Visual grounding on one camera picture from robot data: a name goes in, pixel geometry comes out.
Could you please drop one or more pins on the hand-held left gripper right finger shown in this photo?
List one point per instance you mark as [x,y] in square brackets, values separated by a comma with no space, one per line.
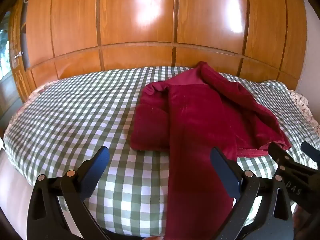
[225,172]

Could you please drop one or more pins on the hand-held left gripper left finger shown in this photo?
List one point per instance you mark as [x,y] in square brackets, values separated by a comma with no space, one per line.
[95,170]

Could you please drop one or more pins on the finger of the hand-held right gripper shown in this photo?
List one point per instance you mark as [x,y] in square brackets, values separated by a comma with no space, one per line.
[298,177]
[310,151]

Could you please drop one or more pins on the dark red garment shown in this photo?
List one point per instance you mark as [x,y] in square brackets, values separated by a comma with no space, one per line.
[190,130]

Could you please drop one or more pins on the floral bed sheet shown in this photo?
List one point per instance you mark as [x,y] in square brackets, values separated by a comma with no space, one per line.
[301,103]

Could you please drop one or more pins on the green checked bed cover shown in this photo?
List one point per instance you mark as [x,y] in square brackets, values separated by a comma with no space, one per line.
[75,120]

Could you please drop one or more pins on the window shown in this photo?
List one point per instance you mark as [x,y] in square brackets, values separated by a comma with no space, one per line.
[3,55]

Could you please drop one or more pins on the wooden wardrobe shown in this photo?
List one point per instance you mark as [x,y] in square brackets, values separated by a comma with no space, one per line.
[140,30]

